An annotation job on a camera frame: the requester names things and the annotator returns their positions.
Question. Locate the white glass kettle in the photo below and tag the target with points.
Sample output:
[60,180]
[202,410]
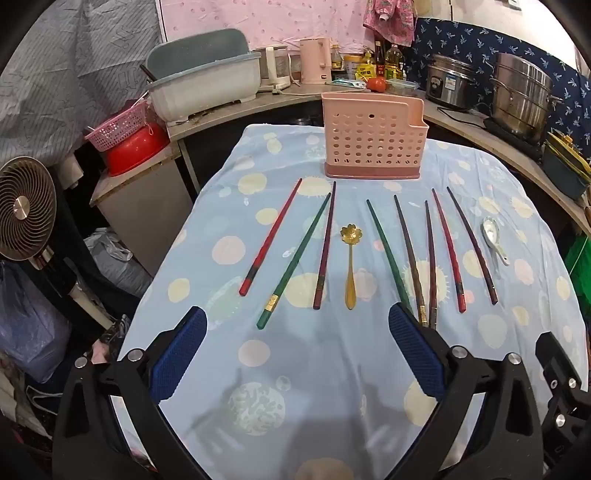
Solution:
[272,64]

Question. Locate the steel steamer pot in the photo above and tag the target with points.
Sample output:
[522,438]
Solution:
[521,97]

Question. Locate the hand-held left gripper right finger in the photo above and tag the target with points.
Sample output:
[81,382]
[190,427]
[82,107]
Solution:
[415,350]

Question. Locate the grey plastic bag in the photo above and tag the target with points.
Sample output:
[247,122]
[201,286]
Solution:
[115,267]

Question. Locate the pink plastic basket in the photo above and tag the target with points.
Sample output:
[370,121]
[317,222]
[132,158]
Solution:
[115,131]

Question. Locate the steel rice cooker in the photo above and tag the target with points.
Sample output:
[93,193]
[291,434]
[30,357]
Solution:
[448,83]

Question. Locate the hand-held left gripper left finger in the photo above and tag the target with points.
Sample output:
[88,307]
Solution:
[180,355]

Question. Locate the blue plastic bag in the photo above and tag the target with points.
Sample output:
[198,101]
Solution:
[27,332]

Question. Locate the blue dotted tablecloth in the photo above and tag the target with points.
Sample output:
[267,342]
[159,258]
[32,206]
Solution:
[295,369]

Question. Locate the red plastic basin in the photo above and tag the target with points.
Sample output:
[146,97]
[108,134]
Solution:
[136,154]

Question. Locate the gold flower spoon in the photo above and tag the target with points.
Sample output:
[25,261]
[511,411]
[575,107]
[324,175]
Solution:
[352,277]

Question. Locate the wet wipes packet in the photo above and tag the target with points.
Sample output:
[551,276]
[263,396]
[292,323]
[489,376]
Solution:
[348,83]

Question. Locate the corner kitchen counter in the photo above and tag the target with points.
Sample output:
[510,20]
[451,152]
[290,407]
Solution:
[461,124]

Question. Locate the cooking oil bottle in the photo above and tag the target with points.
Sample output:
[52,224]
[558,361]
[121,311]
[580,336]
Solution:
[393,64]

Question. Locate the white ceramic spoon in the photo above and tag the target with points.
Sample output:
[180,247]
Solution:
[488,229]

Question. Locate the dark brown chopstick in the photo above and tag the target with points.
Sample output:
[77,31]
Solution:
[430,258]
[471,242]

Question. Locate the green plastic bag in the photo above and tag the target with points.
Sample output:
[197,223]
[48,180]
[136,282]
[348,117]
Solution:
[579,267]

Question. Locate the stack of yellow green bowls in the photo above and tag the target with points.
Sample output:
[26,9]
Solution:
[563,170]

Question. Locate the black induction cooker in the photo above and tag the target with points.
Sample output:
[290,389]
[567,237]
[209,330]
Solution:
[508,136]

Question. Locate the pink electric kettle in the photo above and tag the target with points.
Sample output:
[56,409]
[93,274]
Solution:
[314,62]

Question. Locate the pink perforated utensil holder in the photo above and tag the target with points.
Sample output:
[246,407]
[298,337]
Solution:
[369,138]

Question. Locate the grey-blue dish drainer box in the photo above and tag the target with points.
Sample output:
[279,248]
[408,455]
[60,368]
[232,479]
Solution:
[203,92]

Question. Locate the pink dotted curtain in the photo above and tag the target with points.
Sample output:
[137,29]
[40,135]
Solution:
[277,23]

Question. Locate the dark sauce bottle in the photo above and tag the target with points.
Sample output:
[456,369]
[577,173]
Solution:
[379,62]

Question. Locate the cream can with yellow lid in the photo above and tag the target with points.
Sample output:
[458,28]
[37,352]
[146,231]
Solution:
[352,67]

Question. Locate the red chopstick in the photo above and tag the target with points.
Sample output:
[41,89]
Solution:
[448,244]
[272,237]

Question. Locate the grey striped curtain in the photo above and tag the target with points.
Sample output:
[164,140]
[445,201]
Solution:
[69,69]

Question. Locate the clear food container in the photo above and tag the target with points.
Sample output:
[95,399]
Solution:
[402,86]

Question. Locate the green chopstick with gold band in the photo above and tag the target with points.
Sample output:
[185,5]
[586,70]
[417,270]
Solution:
[300,251]

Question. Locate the yellow seasoning packet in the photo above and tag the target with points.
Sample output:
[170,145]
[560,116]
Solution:
[368,71]

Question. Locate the pink floral garment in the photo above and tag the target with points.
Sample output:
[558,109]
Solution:
[390,18]

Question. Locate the red tomato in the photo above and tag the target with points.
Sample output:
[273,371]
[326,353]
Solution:
[376,84]

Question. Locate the dark purple chopstick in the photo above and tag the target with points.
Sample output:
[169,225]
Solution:
[327,240]

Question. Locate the plain green chopstick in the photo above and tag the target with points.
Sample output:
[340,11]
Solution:
[388,251]

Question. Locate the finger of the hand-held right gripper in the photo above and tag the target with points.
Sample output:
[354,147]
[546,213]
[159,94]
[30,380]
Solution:
[556,355]

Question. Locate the navy patterned cloth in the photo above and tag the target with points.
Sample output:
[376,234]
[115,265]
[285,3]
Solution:
[461,41]

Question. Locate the round electric fan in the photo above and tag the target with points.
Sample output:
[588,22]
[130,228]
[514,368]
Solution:
[23,207]

